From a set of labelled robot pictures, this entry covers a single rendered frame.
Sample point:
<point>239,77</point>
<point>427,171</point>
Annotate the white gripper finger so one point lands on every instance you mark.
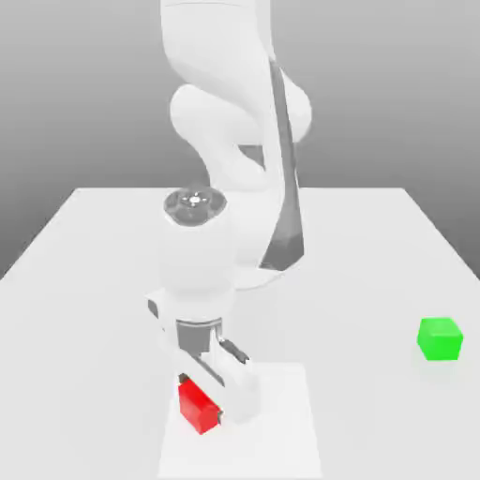
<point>219,414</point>
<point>182,377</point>

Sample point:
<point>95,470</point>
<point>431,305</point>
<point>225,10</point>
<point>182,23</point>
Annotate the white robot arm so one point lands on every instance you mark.
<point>210,150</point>

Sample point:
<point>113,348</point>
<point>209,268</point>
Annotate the small red cube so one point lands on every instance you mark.
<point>197,410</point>

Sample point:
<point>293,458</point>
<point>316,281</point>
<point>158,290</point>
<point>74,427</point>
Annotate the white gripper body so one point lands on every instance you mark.
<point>240,393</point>

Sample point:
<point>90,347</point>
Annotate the small green cube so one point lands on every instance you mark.
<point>439,339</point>

